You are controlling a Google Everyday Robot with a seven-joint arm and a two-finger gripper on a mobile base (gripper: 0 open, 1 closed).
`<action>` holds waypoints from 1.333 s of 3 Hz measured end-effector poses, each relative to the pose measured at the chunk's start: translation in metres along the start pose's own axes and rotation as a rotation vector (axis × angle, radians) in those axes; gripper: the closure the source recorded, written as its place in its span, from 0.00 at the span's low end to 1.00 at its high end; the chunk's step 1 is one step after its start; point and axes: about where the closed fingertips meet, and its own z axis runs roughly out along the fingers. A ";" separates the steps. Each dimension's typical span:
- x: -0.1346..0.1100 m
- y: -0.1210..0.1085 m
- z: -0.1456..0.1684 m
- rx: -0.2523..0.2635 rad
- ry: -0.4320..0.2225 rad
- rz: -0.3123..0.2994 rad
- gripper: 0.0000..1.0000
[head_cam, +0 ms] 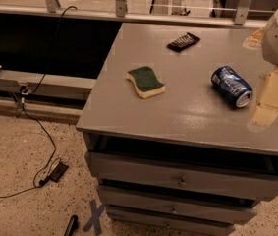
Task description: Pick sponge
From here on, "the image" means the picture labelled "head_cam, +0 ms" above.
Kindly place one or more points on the black power adapter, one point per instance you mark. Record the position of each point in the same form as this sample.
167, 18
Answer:
58, 172

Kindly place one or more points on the grey drawer cabinet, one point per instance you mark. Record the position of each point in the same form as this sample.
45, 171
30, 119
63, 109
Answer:
190, 122

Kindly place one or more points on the bottom grey drawer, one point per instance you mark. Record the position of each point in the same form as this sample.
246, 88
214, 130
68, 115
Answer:
206, 227

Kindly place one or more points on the top grey drawer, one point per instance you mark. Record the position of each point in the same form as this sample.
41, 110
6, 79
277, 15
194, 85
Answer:
181, 176

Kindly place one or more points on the blue tape cross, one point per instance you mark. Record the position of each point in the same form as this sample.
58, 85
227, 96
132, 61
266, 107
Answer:
94, 220

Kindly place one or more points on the black cylindrical object on floor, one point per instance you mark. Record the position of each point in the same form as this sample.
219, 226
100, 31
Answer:
72, 225

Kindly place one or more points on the grey drawer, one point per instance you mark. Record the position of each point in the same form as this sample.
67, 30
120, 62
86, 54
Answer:
206, 227
181, 176
174, 205

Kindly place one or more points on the metal window railing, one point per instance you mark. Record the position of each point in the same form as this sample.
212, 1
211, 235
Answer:
172, 12

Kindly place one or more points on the green and yellow sponge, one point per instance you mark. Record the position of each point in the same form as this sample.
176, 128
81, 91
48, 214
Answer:
145, 83

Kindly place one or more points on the blue soda can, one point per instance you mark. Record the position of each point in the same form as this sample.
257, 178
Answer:
235, 89

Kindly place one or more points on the middle grey drawer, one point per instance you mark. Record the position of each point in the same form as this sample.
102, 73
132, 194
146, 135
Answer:
174, 205

